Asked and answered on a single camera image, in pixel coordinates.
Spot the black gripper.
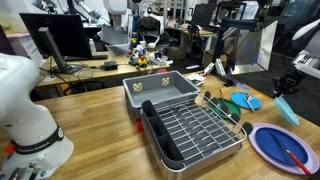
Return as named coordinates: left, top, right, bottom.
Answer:
left=272, top=67, right=305, bottom=99

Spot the light blue plate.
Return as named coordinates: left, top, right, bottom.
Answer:
left=273, top=94, right=301, bottom=127

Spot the bright blue plate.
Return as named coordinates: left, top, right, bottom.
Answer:
left=229, top=91, right=262, bottom=110

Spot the green plate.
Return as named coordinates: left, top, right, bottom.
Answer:
left=207, top=97, right=242, bottom=120

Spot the dark blue plate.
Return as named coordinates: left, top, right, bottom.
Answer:
left=255, top=127, right=309, bottom=167

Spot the large lavender plate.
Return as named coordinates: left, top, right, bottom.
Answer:
left=248, top=122, right=320, bottom=176

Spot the silver metal spoon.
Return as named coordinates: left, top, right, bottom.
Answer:
left=244, top=93, right=256, bottom=113

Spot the blue tape piece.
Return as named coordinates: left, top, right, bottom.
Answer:
left=237, top=82, right=250, bottom=92

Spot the white board panel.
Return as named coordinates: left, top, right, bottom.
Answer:
left=233, top=19, right=279, bottom=76

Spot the white paper packet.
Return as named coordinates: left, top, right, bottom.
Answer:
left=184, top=72, right=206, bottom=87

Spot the dark background monitor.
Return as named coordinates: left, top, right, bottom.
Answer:
left=190, top=3, right=218, bottom=28

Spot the grey plastic tub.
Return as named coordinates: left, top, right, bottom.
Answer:
left=122, top=70, right=201, bottom=122

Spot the black bag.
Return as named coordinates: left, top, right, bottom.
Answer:
left=136, top=15, right=162, bottom=35

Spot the black power adapter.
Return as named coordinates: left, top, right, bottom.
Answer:
left=103, top=60, right=119, bottom=71

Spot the translucent grey storage bin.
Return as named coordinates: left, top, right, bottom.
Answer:
left=100, top=23, right=132, bottom=56

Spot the white background robot column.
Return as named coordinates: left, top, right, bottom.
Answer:
left=103, top=0, right=130, bottom=30

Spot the wooden office desk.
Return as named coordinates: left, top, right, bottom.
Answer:
left=34, top=49, right=171, bottom=89

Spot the white plastic bottle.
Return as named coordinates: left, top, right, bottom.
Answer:
left=88, top=38, right=98, bottom=56

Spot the black computer monitor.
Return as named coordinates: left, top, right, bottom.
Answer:
left=19, top=12, right=94, bottom=75

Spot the white labelled container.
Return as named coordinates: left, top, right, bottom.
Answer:
left=6, top=32, right=45, bottom=68

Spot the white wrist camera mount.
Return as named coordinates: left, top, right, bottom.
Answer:
left=292, top=50, right=320, bottom=80

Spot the red-handled knife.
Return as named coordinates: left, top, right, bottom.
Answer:
left=268, top=131, right=313, bottom=176

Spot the black aluminium camera stand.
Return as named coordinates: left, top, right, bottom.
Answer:
left=201, top=16, right=268, bottom=88

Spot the grey wire dish drainer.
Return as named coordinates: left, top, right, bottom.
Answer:
left=139, top=91, right=254, bottom=180

